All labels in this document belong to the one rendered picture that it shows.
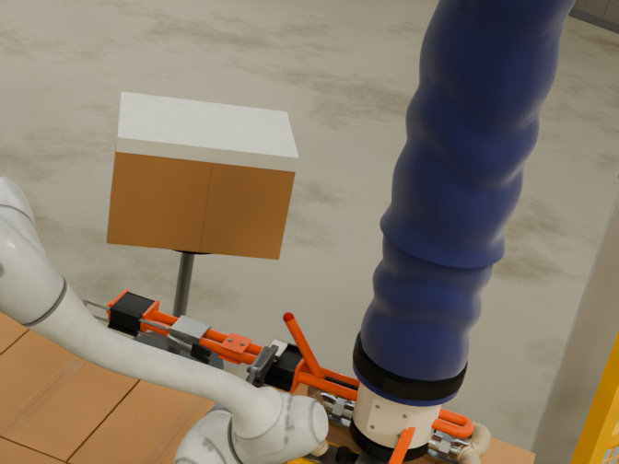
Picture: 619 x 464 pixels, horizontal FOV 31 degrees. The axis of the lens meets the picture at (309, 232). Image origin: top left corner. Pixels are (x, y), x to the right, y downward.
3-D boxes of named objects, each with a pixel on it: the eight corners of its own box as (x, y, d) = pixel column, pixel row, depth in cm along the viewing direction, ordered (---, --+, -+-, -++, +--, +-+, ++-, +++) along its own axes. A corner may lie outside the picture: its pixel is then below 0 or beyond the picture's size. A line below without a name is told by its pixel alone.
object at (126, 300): (157, 319, 243) (159, 300, 241) (142, 335, 237) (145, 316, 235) (122, 307, 245) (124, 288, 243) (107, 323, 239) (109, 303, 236)
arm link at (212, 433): (214, 459, 213) (271, 446, 208) (180, 508, 200) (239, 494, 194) (189, 411, 211) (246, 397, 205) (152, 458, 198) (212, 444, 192)
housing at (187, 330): (209, 342, 240) (212, 324, 238) (196, 356, 234) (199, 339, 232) (180, 330, 241) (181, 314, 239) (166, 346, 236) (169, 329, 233)
